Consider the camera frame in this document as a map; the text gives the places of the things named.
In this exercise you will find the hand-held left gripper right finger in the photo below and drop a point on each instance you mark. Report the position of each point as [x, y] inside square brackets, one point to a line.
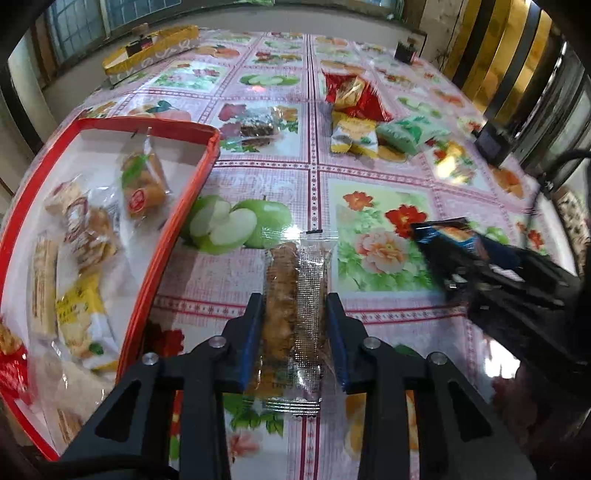
[340, 344]

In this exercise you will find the yellow patterned box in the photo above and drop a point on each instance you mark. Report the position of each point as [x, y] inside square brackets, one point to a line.
[152, 53]

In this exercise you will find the bright yellow snack packet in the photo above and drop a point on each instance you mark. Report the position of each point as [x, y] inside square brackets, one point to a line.
[83, 323]

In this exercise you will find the gold and black door frame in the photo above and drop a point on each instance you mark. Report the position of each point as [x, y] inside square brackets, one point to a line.
[489, 46]

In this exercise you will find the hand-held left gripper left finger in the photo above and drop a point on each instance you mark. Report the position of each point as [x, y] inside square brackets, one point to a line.
[247, 341]

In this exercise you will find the red tray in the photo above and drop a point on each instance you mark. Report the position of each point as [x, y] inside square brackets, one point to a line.
[101, 152]

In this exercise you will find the green snack packet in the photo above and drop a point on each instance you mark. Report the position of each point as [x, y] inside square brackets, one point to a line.
[411, 134]

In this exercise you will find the dark blue snack packet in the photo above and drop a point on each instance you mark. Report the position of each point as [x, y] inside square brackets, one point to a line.
[450, 233]

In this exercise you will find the red cookie snack packet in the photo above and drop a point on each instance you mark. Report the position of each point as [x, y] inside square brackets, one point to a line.
[353, 94]

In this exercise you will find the red foil snack packet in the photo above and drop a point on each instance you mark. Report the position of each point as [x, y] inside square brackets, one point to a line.
[9, 364]

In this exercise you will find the small dark box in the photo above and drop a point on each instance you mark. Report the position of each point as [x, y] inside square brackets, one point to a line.
[138, 46]

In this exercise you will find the yellow and white snack packet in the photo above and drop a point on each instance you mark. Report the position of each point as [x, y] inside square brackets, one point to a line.
[367, 146]
[348, 129]

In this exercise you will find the clear pastry pack orange label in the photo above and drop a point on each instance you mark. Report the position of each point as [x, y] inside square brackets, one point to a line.
[141, 184]

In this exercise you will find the clear brown bar packet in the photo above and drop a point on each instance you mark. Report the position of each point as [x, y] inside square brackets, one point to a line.
[281, 295]

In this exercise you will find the clear bag of brown cookies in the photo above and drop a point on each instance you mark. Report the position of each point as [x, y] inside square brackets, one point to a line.
[85, 226]

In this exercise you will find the long beige cracker packet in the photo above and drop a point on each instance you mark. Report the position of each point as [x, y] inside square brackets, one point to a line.
[44, 281]

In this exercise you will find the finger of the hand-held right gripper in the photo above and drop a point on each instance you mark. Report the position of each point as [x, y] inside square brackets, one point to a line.
[461, 277]

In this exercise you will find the clear brownie packet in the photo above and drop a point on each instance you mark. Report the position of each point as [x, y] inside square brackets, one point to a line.
[256, 125]

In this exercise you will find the barred window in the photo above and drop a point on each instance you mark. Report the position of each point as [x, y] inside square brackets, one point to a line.
[74, 23]

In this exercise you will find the floral fruit print tablecloth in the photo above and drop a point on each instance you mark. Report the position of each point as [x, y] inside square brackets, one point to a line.
[258, 277]

